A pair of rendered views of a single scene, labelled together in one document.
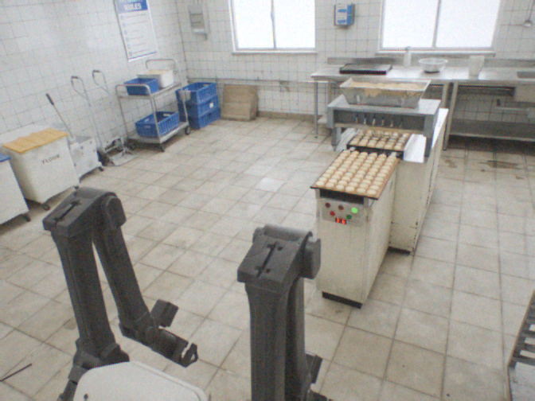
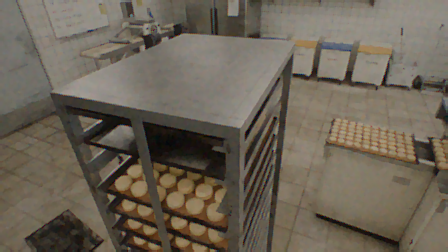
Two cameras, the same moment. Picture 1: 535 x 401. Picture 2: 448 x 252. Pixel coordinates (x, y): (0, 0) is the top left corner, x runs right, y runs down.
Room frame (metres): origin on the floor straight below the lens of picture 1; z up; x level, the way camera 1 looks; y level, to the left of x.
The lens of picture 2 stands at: (0.99, -2.16, 2.06)
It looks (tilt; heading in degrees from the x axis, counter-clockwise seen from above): 32 degrees down; 88
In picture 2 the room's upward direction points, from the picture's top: 2 degrees counter-clockwise
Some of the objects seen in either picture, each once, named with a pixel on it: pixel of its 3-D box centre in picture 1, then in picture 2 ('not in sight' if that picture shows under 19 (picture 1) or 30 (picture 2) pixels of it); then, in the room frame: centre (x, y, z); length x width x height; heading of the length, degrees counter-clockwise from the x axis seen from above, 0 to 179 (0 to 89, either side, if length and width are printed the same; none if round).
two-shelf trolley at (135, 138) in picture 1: (154, 104); not in sight; (5.54, 1.52, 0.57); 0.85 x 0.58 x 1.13; 159
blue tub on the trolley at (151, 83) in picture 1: (142, 86); not in sight; (5.34, 1.57, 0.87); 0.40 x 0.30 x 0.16; 65
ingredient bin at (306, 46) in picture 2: not in sight; (301, 57); (2.81, 3.11, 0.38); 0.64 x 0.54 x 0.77; 63
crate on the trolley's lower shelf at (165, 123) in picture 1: (158, 123); not in sight; (5.54, 1.52, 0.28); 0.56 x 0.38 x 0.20; 160
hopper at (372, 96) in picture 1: (384, 93); not in sight; (2.67, -0.87, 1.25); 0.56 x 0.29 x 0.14; 60
